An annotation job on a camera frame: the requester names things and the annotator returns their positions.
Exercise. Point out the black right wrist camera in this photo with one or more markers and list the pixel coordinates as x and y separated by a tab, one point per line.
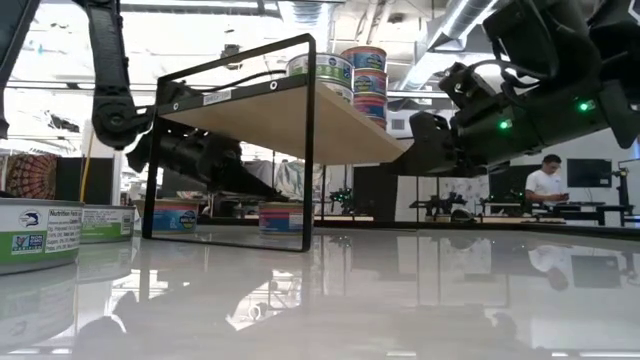
472	90

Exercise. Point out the hanging gray cloth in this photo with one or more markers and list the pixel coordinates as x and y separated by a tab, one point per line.
295	177

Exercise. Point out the black workbench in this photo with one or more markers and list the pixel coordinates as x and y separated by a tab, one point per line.
575	210

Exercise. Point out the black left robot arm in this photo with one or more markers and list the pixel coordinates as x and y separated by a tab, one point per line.
107	60

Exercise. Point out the black partition panel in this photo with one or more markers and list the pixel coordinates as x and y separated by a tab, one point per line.
70	180
375	192

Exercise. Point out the black monitor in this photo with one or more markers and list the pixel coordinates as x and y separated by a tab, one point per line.
590	172
505	185

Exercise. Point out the small distant robot arm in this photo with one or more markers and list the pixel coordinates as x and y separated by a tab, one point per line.
440	205
340	197

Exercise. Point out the colourful patterned tapestry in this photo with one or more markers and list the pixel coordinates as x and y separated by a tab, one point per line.
30	175

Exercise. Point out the wooden shelf black metal frame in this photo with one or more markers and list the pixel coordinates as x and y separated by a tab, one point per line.
280	125

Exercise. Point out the green white tuna can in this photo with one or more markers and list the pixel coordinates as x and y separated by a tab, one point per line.
342	91
327	70
40	235
107	225

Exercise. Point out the person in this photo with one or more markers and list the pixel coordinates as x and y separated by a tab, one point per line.
542	182

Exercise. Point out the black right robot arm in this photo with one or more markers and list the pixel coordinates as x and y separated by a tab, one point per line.
550	40

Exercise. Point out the black ceiling device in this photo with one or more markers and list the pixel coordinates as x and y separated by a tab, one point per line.
231	50

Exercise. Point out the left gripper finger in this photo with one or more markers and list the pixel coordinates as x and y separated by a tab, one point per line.
255	187

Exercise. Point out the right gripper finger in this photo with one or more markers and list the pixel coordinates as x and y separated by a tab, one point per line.
435	150

